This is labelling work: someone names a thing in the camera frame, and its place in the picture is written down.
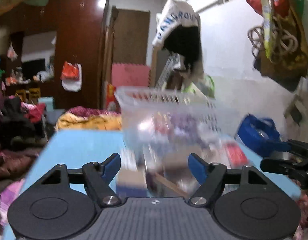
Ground dark red box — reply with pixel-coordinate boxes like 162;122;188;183
144;152;199;198

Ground red white tissue pack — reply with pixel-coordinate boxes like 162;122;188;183
224;141;249;168

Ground blue box with cardboard flap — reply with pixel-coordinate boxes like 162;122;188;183
115;149;147;199

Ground blue fabric bag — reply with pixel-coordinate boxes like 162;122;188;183
236;114;291;158

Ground yellow orange blanket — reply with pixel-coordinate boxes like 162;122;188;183
55;106;122;131

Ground clear plastic laundry basket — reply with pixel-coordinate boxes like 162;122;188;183
114;86;241;198

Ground green white shopping bag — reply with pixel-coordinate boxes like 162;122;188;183
181;74;215;99

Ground pink floral blanket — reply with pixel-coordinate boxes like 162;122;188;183
0;179;25;235

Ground orange white hanging bag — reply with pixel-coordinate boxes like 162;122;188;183
61;61;82;92

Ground pink foam mat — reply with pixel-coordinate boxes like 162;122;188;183
111;63;150;87

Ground hanging brown bag bundle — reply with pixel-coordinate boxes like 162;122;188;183
246;0;308;92

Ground dark red wooden wardrobe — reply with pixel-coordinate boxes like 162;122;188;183
0;0;108;109

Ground brown wooden door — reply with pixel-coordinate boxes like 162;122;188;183
110;6;150;64

